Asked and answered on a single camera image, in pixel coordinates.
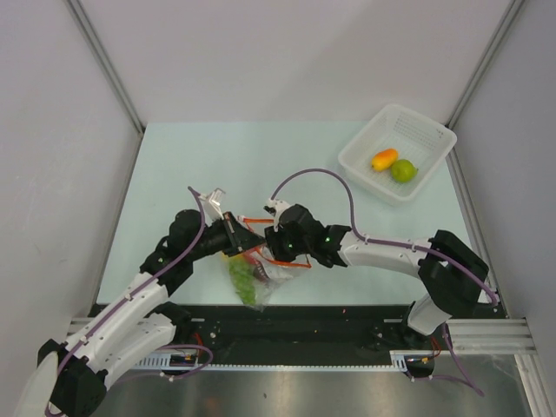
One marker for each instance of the aluminium rail right side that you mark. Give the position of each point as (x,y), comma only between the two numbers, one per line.
(470,217)

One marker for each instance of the green fake pear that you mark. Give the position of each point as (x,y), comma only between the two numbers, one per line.
(403,171)

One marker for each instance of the green fake grapes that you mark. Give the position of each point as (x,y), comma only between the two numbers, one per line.
(241,274)

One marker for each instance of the clear zip top bag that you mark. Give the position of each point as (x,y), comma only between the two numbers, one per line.
(279,272)

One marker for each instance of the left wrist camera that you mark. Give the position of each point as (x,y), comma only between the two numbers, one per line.
(212,204)

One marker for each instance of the aluminium frame post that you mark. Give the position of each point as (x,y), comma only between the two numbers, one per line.
(90,35)
(501,33)

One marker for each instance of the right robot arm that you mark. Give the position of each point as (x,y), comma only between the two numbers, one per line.
(452,274)

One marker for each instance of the orange fake mango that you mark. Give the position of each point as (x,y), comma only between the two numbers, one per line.
(384,160)

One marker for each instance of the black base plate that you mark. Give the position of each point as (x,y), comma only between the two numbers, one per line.
(316,355)

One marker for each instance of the white plastic basket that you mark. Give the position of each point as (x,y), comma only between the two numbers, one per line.
(417,138)

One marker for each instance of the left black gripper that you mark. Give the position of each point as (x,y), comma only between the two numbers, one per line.
(240,238)

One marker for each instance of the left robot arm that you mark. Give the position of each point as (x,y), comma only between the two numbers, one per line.
(75,375)

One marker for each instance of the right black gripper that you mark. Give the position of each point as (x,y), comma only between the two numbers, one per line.
(273,236)

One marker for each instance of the red fake apple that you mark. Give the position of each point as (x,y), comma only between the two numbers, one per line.
(251,260)

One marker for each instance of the brown fake fig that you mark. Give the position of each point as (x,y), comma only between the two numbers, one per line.
(260,274)

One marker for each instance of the right aluminium frame post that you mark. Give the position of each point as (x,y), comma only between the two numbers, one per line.
(501,33)

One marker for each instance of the left aluminium frame post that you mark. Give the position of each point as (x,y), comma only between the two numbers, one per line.
(90,35)

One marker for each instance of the white cable duct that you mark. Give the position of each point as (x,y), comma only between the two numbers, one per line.
(398,363)

